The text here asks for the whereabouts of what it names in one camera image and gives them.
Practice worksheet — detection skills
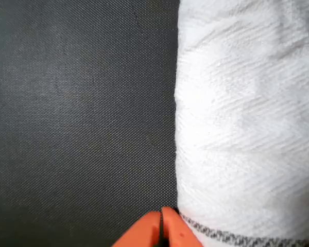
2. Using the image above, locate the black desk mat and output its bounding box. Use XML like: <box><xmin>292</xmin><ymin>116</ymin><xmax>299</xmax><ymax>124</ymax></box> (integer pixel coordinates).
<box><xmin>0</xmin><ymin>0</ymin><xmax>181</xmax><ymax>247</ymax></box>

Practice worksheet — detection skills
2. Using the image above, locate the white striped towel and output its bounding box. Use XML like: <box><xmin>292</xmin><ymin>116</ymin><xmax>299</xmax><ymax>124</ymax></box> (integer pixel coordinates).
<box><xmin>174</xmin><ymin>0</ymin><xmax>309</xmax><ymax>247</ymax></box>

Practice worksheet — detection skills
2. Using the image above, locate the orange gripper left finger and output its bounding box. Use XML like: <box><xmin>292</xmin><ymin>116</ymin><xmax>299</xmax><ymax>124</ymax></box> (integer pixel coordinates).
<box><xmin>112</xmin><ymin>210</ymin><xmax>162</xmax><ymax>247</ymax></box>

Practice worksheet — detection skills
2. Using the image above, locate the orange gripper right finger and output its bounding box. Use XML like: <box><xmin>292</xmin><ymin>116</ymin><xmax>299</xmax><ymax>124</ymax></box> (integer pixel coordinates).
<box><xmin>161</xmin><ymin>206</ymin><xmax>204</xmax><ymax>247</ymax></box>

